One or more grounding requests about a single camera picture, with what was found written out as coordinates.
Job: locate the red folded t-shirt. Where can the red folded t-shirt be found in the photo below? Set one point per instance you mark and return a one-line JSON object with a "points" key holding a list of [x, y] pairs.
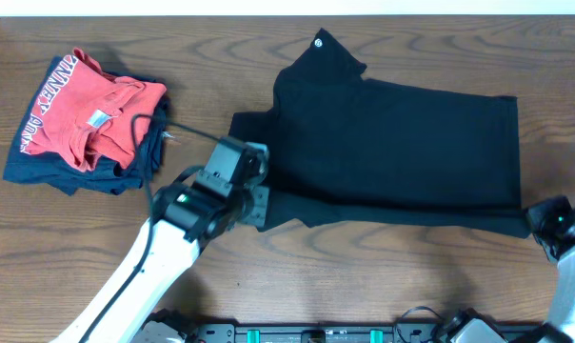
{"points": [[83, 114]]}

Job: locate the black t-shirt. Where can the black t-shirt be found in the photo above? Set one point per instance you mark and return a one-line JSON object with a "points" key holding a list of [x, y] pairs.
{"points": [[343, 147]]}

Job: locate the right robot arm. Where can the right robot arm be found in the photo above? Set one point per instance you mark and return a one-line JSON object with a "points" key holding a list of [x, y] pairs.
{"points": [[552, 223]]}

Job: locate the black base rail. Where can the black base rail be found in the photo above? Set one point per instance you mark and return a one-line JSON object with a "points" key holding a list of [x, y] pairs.
{"points": [[465, 326]]}

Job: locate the navy folded t-shirt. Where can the navy folded t-shirt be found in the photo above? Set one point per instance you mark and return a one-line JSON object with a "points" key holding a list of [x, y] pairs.
{"points": [[108, 177]]}

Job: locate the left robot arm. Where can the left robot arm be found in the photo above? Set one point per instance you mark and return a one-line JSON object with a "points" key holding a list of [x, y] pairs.
{"points": [[200, 204]]}

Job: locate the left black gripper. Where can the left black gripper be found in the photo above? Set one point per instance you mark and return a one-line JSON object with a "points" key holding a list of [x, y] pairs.
{"points": [[256, 217]]}

